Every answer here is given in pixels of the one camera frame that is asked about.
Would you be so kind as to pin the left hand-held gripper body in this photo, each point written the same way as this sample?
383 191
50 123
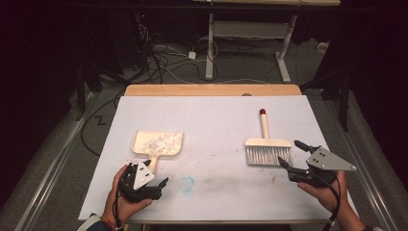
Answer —
141 179

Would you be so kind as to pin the person's left hand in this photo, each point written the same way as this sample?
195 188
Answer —
125 210

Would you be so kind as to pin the cream brush with red cap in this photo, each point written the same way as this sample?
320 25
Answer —
267 150

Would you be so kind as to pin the metal floor rail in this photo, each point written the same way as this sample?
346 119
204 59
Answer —
48 173
362 173

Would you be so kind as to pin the pile of white paper scraps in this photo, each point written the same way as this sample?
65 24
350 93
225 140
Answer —
162 144

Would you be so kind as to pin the black metal stand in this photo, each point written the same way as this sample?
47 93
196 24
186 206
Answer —
80 93

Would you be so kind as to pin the white table cover sheet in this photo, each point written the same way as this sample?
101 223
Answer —
218 179

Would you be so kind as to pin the person's right hand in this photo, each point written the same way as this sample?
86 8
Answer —
330 195

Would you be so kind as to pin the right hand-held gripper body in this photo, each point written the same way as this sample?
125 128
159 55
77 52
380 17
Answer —
327 160

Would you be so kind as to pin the white table frame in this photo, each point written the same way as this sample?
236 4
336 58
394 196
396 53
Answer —
248 29

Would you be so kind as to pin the white power adapter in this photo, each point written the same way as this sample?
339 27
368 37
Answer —
191 55

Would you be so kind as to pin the cream plastic dustpan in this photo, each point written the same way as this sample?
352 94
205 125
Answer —
157 144

